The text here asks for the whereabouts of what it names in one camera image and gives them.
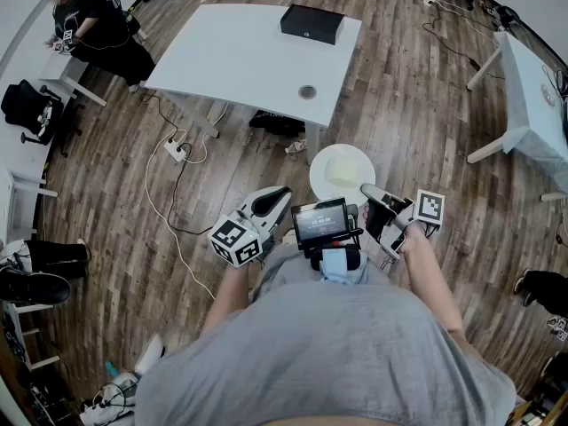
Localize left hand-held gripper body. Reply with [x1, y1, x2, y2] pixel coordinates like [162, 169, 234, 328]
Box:
[207, 201, 285, 268]

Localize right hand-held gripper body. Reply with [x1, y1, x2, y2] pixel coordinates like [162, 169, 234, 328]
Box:
[366, 188, 446, 261]

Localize white round plate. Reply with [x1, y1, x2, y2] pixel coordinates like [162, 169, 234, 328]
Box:
[309, 143, 377, 209]

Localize person's right forearm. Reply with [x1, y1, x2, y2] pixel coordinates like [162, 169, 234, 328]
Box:
[398, 222, 467, 335]

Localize person's left forearm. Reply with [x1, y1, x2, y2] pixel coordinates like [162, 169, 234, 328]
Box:
[201, 259, 267, 342]

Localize chest-mounted black screen device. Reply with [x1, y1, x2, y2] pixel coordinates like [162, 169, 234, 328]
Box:
[290, 196, 359, 246]

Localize black bag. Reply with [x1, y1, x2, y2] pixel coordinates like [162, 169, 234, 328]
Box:
[248, 109, 307, 138]

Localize white shoe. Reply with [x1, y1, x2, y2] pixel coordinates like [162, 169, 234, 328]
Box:
[132, 333, 167, 376]

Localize white table with cloth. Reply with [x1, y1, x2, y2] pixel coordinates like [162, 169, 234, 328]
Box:
[466, 31, 568, 202]

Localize person's grey shirt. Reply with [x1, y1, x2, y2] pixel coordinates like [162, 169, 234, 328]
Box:
[134, 241, 518, 426]

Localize black rectangular box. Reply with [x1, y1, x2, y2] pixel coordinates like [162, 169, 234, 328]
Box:
[280, 4, 346, 46]

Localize spare hand-held gripper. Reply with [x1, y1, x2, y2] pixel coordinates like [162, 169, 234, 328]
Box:
[547, 315, 568, 343]

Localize white side desk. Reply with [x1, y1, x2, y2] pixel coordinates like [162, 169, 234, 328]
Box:
[38, 53, 108, 108]

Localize white floor cable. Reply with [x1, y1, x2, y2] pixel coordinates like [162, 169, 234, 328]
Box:
[145, 102, 230, 301]

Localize long black floor cable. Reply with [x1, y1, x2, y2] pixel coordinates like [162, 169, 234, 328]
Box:
[336, 0, 507, 82]

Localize white device with cables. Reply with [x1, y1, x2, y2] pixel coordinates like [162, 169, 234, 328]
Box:
[79, 370, 139, 426]

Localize white shelf frame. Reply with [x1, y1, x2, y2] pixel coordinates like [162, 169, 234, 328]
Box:
[0, 299, 61, 372]

